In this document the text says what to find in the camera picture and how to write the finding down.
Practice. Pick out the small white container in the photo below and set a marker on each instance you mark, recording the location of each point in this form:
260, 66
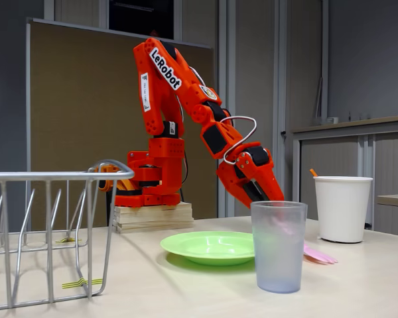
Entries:
332, 120

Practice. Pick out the pink plastic fork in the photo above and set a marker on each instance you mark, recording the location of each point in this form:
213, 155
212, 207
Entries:
321, 258

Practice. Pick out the orange plastic knife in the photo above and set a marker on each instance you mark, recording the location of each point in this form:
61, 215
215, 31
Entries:
313, 172

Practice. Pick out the orange table clamp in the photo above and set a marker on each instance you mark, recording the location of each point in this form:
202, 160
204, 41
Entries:
126, 185

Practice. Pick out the plywood base block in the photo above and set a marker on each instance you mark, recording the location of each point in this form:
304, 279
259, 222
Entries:
152, 218

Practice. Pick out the orange-red robot arm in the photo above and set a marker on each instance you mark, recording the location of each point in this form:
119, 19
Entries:
159, 99

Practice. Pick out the green plastic plate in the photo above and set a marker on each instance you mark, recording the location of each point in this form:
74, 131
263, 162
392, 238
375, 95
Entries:
205, 245

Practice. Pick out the translucent plastic tumbler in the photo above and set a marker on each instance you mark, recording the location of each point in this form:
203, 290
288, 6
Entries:
278, 265

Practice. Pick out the orange-red gripper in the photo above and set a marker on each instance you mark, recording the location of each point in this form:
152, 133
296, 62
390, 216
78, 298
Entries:
233, 175

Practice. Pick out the grey shutter cabinet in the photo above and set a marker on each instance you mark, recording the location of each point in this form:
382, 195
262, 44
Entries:
391, 159

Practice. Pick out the dark glass window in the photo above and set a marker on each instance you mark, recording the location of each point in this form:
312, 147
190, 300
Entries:
136, 16

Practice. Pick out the yellow black tape marker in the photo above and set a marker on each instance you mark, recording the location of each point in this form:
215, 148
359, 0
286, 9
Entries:
66, 240
73, 284

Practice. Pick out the white paper cup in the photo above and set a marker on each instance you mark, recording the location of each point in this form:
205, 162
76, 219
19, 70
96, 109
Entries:
341, 212

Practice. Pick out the leaning grey strip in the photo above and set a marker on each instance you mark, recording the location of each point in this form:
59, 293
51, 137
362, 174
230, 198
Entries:
319, 99

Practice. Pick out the brown partition board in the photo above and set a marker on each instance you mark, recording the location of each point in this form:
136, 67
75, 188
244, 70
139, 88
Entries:
69, 99

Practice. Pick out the grey side desk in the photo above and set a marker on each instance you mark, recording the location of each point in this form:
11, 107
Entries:
394, 199

